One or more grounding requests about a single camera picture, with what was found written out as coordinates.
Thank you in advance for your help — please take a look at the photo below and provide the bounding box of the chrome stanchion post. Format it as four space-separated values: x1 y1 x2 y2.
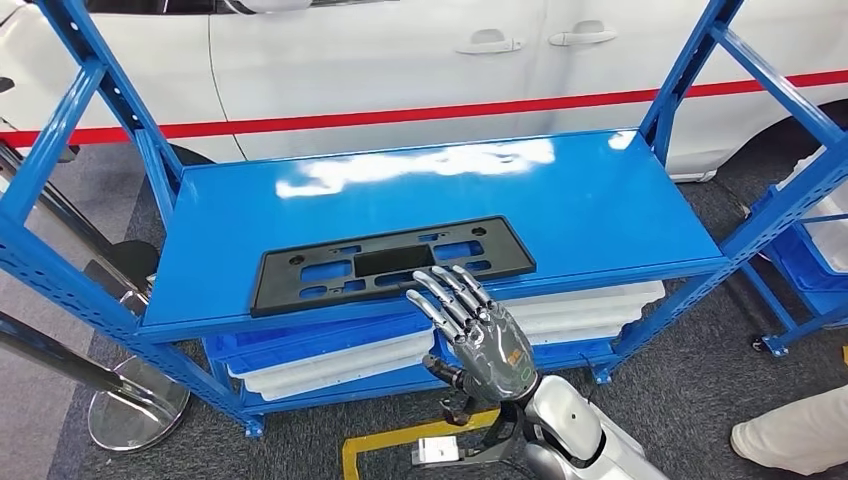
0 119 160 313
0 311 191 453

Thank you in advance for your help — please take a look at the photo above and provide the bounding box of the blue metal shelf rack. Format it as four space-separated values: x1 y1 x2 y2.
0 0 848 440

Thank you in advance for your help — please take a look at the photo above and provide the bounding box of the person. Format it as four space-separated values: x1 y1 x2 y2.
729 384 848 477

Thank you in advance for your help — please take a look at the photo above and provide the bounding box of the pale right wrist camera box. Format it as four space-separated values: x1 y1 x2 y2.
410 435 463 468

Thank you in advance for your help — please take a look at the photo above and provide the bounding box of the white plastic bin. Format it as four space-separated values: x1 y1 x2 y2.
778 148 848 273

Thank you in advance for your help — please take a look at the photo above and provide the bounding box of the white car with red stripe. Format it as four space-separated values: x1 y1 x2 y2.
0 0 848 183

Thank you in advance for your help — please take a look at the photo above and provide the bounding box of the blue wheeled metal rack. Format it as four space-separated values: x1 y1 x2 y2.
740 192 848 359

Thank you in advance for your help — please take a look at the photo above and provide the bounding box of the yellow floor tape square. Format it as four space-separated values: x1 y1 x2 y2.
341 408 501 480

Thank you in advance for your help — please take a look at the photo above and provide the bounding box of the black plastic frame part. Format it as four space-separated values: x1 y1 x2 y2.
249 215 538 319

